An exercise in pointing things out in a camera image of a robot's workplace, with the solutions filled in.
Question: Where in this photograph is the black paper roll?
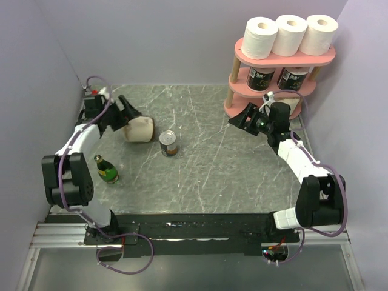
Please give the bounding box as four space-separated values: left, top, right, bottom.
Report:
247 67 275 92
277 67 310 91

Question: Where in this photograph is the white paper towel roll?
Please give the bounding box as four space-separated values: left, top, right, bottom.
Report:
241 17 278 59
299 15 339 56
272 15 307 57

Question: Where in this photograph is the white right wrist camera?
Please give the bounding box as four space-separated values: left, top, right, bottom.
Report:
259 91 275 114

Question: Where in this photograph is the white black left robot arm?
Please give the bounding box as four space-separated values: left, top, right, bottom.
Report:
42 93 142 244

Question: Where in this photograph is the pink three-tier wooden shelf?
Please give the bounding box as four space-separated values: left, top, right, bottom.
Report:
224 38 336 117

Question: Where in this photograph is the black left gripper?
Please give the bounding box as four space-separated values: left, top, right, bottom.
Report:
101 95 142 131

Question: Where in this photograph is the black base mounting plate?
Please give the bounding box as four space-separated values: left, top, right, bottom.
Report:
84 213 299 258

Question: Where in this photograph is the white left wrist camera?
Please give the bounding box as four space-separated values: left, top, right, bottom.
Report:
91 87 112 102

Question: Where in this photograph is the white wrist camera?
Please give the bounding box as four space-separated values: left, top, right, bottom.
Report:
259 91 275 114
91 87 112 102

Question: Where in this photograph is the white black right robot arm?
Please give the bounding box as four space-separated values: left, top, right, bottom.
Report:
229 102 348 242

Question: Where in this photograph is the metal food tin can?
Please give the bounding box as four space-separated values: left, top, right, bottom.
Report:
159 130 178 156

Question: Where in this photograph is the green glass bottle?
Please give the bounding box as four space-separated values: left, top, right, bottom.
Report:
93 155 119 184

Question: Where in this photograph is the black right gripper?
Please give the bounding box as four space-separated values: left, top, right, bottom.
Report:
228 102 275 136

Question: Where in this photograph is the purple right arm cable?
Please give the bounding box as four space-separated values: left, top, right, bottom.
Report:
263 89 348 267

